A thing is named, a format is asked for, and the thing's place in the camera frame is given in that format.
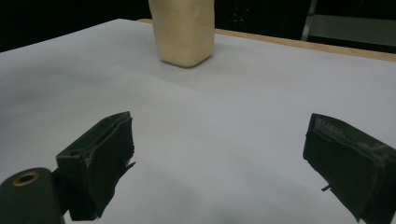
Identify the white metal stand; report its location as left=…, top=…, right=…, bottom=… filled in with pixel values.
left=300, top=0, right=396, bottom=49

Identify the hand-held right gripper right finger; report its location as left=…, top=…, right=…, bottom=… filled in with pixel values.
left=302, top=112, right=396, bottom=224

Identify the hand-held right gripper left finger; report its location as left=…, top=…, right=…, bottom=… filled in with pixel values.
left=55, top=111, right=136, bottom=222

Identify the beige square cup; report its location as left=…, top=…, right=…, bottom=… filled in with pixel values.
left=148, top=0, right=216, bottom=69

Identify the wooden table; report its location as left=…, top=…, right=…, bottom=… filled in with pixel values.
left=136, top=18, right=396, bottom=63

